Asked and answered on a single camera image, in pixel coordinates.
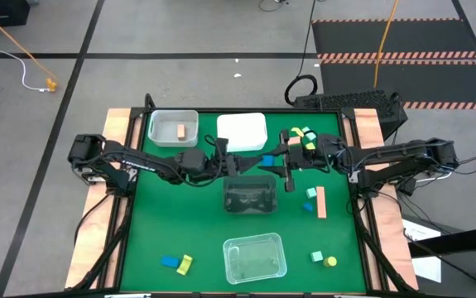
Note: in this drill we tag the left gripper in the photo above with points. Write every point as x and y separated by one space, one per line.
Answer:
227 165

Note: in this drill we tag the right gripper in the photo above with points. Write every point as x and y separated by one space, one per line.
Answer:
312 159

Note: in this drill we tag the blue square block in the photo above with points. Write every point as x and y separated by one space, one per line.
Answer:
267 160

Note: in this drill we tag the short wooden block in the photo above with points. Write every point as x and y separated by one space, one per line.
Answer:
181 131
294 140

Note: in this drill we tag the yellow square block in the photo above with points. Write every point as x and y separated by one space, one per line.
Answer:
310 145

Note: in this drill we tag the yellow oblong block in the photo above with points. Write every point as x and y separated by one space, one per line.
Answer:
297 131

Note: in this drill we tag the mint green rectangular block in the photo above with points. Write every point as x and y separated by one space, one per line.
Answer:
311 136

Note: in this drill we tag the mint green cube block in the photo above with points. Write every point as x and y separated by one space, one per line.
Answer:
316 256
311 192

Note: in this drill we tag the small blue triangular block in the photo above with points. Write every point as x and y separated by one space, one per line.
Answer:
308 207

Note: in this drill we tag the long wooden block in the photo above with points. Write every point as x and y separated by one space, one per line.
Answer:
321 202

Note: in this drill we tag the yellow cylinder block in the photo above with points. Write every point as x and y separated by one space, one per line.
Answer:
330 261

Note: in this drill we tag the yellow arch block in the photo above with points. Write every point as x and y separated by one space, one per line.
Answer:
185 265

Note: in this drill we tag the long blue block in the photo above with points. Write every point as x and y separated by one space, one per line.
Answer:
170 261

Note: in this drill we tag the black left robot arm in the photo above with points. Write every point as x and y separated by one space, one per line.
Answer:
138 163

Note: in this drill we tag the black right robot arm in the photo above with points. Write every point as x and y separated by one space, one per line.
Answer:
407 155

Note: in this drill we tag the dark smoke plastic bin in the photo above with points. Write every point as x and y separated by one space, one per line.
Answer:
250 194

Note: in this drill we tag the white plastic bin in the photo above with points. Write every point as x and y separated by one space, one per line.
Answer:
241 130

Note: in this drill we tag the frosted clear plastic bin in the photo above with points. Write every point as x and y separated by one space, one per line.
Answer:
163 136

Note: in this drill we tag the green table mat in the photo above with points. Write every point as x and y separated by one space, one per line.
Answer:
171 215

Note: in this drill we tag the black hazard-striped floor mat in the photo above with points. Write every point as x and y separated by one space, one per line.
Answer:
428 83
419 37

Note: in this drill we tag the white sheet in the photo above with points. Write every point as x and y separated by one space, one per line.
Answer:
426 265

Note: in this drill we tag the black beam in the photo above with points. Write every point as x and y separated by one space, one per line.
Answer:
461 240

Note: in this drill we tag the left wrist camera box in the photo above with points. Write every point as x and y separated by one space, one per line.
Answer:
222 145

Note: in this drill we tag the black table frame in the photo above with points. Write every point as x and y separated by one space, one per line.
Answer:
208 110

